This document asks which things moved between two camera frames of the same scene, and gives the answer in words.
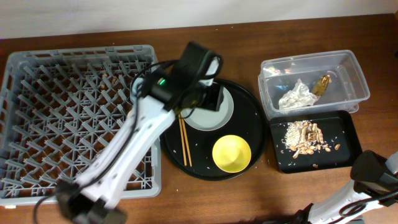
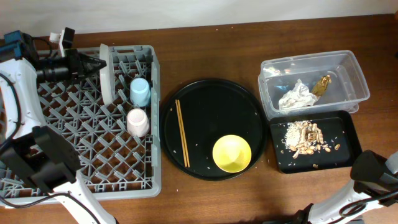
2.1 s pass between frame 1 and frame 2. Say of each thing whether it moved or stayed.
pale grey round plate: moved
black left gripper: moved
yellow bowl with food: stayed
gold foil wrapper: stayed
